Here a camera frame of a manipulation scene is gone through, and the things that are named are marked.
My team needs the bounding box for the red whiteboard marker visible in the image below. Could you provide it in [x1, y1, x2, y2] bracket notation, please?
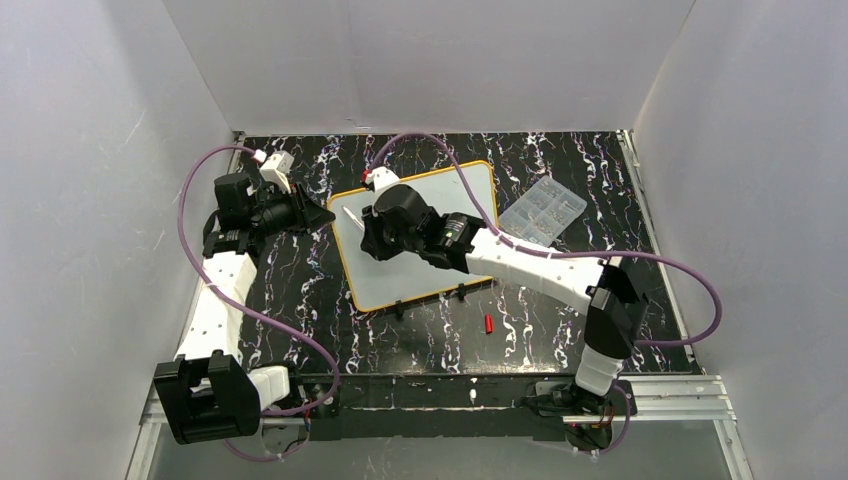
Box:
[342, 206, 365, 232]

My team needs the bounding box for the yellow framed whiteboard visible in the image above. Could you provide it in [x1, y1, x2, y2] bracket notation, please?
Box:
[327, 160, 497, 312]

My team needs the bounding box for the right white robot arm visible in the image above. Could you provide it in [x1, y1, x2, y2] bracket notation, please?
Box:
[361, 184, 648, 397]

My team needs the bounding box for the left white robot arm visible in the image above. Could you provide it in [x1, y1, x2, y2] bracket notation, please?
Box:
[153, 173, 335, 444]

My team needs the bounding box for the clear plastic screw box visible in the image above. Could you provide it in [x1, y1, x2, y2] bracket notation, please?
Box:
[498, 176, 587, 247]

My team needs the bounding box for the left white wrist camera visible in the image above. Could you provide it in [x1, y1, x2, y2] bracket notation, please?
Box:
[259, 151, 294, 194]

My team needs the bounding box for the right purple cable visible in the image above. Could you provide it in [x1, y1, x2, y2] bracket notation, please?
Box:
[361, 131, 724, 348]

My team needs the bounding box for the purple cable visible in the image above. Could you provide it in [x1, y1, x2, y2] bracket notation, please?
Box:
[176, 145, 342, 463]
[361, 131, 724, 348]

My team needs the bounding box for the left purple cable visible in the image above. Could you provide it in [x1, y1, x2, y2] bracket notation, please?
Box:
[176, 145, 342, 463]

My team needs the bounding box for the aluminium table frame rail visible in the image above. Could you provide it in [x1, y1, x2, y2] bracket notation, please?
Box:
[127, 374, 752, 479]

